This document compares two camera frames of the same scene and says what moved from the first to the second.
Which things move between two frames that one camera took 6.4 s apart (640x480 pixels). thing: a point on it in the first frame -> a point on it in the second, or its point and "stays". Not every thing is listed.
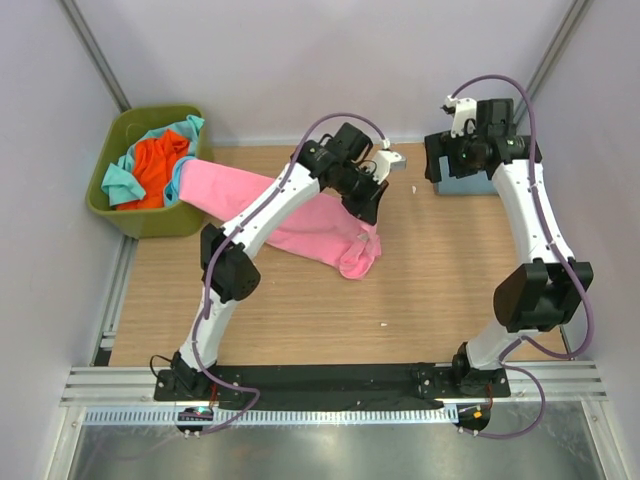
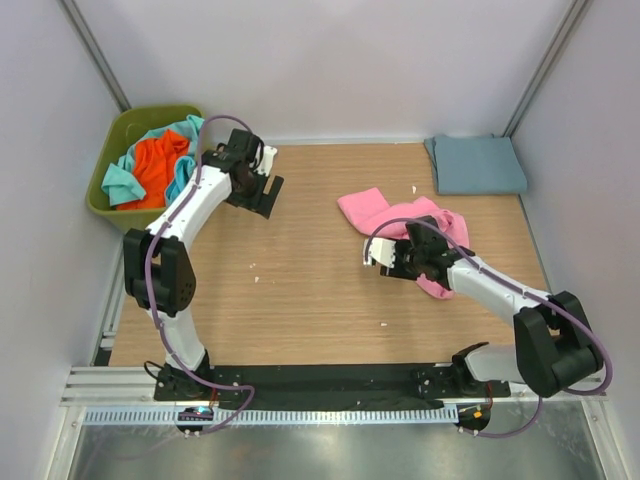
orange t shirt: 153,158 stays
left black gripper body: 357,189 -> 250,196
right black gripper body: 461,152 -> 407,261
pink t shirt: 322,225 -> 371,211
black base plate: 329,385 stays
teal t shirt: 123,184 stays
